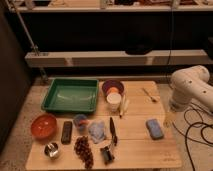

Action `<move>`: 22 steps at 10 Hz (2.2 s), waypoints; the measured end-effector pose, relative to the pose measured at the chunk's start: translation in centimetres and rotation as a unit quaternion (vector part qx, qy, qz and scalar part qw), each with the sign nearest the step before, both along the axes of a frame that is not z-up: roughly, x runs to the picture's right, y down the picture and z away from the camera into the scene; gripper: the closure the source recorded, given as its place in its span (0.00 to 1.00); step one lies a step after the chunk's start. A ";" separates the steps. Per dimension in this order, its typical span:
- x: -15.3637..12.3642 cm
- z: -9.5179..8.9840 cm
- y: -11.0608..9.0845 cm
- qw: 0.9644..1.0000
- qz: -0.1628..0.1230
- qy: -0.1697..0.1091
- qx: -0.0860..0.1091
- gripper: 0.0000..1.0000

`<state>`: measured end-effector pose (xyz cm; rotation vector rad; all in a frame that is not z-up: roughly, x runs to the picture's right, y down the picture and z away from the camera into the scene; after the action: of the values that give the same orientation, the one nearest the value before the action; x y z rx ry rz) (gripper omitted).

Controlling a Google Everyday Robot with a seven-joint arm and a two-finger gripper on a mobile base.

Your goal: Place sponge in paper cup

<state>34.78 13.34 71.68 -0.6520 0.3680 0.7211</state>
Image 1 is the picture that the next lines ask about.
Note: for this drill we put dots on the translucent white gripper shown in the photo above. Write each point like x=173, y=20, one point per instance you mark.
x=169, y=118

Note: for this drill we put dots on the blue sponge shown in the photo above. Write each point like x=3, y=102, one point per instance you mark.
x=154, y=129

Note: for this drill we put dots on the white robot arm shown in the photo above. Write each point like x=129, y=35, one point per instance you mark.
x=189, y=83

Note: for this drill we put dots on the white paper cup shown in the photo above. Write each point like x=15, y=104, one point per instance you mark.
x=113, y=100

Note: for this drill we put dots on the small blue cup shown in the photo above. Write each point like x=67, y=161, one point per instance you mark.
x=80, y=122

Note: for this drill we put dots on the small metal cup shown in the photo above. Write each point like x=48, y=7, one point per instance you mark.
x=51, y=150

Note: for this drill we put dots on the black knife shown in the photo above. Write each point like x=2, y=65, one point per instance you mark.
x=113, y=131

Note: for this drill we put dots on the lower metal shelf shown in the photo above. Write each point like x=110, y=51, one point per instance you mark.
x=117, y=58

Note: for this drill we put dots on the metal shelf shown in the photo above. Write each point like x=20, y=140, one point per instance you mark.
x=117, y=58
x=108, y=5

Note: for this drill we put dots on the purple bowl with orange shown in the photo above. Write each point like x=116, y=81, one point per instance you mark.
x=112, y=84

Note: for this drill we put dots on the crumpled blue cloth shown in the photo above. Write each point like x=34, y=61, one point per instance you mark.
x=97, y=131

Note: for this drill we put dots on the brown grape bunch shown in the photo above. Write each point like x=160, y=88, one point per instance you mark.
x=84, y=152

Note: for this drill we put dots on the black rectangular remote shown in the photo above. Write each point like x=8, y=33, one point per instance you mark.
x=66, y=132

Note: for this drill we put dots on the green plastic tray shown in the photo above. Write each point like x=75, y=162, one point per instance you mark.
x=71, y=96

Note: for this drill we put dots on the upper metal shelf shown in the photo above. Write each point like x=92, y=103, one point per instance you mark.
x=108, y=5

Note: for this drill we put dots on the red bowl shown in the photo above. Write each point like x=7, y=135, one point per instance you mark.
x=44, y=126

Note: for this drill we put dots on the diagonal metal pole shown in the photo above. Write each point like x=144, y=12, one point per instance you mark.
x=34, y=47

